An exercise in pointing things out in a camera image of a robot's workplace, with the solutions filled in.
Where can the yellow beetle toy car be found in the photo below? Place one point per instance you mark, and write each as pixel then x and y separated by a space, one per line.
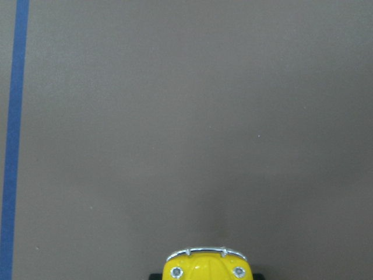
pixel 206 263

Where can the brown paper table mat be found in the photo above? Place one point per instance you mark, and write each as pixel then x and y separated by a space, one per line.
pixel 152 126

